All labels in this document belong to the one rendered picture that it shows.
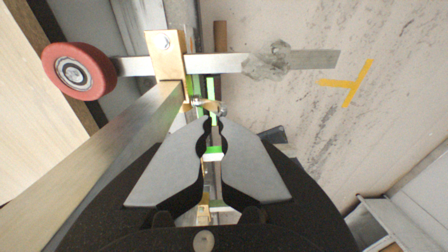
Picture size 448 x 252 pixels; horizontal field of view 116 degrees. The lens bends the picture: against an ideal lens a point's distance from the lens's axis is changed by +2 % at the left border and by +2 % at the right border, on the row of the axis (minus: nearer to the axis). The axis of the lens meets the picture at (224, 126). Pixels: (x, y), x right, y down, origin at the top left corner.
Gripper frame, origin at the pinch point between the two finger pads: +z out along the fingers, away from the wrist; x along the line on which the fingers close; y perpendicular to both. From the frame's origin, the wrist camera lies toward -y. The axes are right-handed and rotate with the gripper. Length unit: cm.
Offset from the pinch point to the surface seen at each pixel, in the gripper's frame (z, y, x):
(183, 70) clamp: 14.3, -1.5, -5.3
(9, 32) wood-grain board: 11.2, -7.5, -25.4
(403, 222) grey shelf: 67, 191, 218
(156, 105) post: 3.8, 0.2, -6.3
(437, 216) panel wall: 61, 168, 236
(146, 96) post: 6.9, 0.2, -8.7
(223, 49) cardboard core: 94, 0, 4
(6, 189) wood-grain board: 12, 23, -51
